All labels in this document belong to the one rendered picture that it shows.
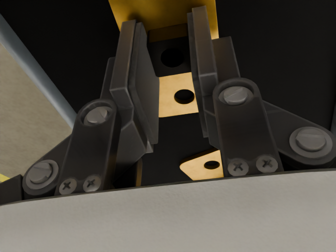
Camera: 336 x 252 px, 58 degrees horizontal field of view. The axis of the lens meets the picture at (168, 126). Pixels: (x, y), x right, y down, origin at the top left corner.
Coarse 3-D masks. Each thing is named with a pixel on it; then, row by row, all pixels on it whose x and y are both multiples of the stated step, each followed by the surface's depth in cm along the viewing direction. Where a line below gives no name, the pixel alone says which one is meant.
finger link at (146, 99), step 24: (120, 48) 10; (144, 48) 11; (120, 72) 9; (144, 72) 10; (120, 96) 9; (144, 96) 10; (144, 120) 10; (120, 144) 9; (144, 144) 10; (48, 168) 8; (120, 168) 9; (48, 192) 8
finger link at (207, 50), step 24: (192, 24) 10; (192, 48) 9; (216, 48) 10; (192, 72) 9; (216, 72) 8; (288, 120) 8; (216, 144) 9; (288, 144) 7; (312, 144) 7; (312, 168) 7
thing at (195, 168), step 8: (200, 152) 19; (208, 152) 18; (216, 152) 18; (184, 160) 19; (192, 160) 19; (200, 160) 19; (208, 160) 19; (216, 160) 19; (184, 168) 19; (192, 168) 19; (200, 168) 19; (208, 168) 19; (216, 168) 19; (192, 176) 20; (200, 176) 20; (208, 176) 20; (216, 176) 20
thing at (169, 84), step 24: (120, 0) 11; (144, 0) 11; (168, 0) 11; (192, 0) 11; (120, 24) 12; (144, 24) 12; (168, 24) 12; (216, 24) 12; (168, 72) 12; (168, 96) 15; (192, 96) 15
